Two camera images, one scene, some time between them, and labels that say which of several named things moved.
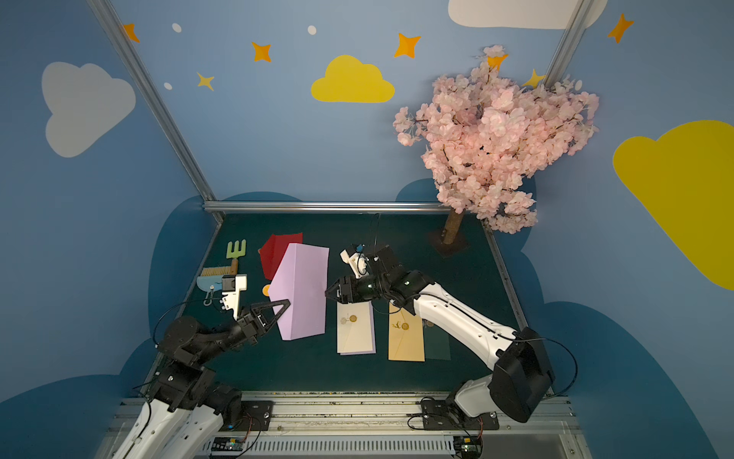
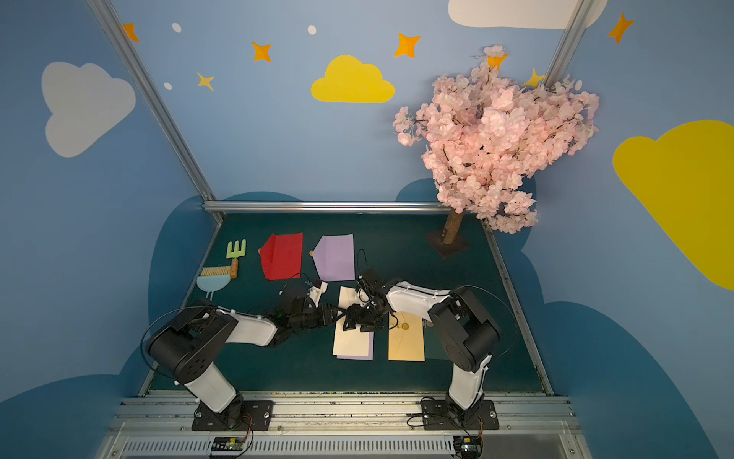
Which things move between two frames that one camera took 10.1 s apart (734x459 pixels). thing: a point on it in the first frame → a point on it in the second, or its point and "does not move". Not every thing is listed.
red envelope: [273, 251] does not move
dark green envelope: [436, 342] does not move
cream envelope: [354, 327] does not move
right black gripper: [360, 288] → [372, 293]
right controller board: [470, 447] does not move
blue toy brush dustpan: [211, 279] does not move
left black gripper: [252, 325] → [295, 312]
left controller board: [227, 446] does not move
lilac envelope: [301, 278] → [334, 257]
